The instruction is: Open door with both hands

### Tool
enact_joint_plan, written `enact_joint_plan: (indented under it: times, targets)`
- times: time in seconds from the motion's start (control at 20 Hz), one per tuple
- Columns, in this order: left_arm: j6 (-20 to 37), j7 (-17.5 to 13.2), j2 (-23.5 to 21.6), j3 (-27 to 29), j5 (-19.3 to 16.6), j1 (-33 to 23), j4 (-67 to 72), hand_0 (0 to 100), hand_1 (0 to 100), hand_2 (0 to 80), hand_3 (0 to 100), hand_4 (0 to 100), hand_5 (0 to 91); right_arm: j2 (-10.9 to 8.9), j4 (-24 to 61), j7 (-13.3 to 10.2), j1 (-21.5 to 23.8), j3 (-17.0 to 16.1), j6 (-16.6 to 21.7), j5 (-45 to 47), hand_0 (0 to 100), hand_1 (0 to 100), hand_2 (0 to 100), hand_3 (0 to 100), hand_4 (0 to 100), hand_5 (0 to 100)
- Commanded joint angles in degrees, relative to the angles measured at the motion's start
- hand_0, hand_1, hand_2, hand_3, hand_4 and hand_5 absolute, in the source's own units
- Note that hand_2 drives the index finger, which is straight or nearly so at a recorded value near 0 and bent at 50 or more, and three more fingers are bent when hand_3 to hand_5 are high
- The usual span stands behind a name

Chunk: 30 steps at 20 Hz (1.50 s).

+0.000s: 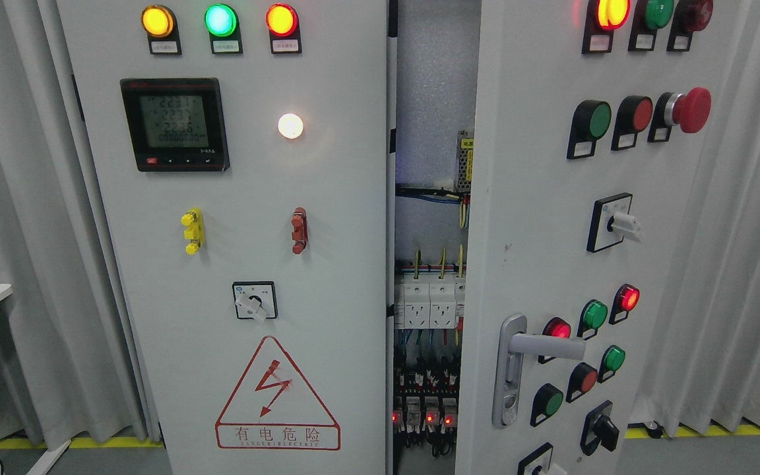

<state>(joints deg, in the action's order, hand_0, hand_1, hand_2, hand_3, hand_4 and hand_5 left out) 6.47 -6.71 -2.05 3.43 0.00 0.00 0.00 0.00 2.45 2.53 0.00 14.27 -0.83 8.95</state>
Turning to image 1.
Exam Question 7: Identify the grey cabinet door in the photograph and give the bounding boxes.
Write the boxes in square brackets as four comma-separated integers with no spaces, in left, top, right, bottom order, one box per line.
[455,1,759,474]
[57,1,391,474]

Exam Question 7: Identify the red indicator lamp left door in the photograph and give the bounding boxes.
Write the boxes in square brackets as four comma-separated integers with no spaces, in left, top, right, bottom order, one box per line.
[265,3,299,37]

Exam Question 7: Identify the green indicator lamp left door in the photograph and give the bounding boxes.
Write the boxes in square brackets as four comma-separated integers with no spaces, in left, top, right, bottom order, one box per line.
[203,3,238,37]

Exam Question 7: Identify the yellow indicator lamp left door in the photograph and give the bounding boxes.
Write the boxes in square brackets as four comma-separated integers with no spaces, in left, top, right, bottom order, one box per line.
[140,4,175,38]

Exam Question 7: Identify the red terminal block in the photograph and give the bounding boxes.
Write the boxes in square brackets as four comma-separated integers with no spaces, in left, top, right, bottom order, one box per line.
[290,207,309,255]

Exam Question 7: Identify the metal mesh power supply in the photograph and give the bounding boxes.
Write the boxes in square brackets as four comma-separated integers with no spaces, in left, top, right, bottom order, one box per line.
[455,129,474,193]

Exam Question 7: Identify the white lit indicator lamp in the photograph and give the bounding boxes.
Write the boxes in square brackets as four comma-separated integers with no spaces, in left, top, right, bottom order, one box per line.
[277,112,305,139]

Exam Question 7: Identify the lower relay and breaker row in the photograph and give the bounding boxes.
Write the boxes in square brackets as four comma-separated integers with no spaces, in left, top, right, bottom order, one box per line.
[391,352,460,460]

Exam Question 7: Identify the yellow terminal block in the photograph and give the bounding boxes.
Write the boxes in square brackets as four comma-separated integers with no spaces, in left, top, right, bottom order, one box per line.
[180,207,206,255]

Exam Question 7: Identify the red electric danger sticker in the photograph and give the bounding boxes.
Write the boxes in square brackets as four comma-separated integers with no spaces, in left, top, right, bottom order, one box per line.
[214,336,341,451]

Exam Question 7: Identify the black digital power meter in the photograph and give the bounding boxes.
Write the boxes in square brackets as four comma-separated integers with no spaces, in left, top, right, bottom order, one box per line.
[120,77,230,172]

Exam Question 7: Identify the red mushroom emergency button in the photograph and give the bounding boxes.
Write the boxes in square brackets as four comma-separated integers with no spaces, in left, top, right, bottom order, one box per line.
[647,87,713,143]

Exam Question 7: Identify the white din rail sockets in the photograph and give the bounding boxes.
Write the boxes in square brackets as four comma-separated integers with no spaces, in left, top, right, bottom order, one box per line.
[393,273,466,331]

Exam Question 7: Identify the left door rotary selector switch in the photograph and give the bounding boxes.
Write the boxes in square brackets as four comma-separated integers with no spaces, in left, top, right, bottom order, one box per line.
[230,280,278,321]

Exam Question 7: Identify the silver door lever handle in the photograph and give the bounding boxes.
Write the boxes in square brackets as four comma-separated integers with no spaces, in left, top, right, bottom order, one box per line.
[491,313,587,429]

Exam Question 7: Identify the right door white rotary switch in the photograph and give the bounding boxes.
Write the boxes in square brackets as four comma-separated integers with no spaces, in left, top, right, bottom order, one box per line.
[586,193,643,253]

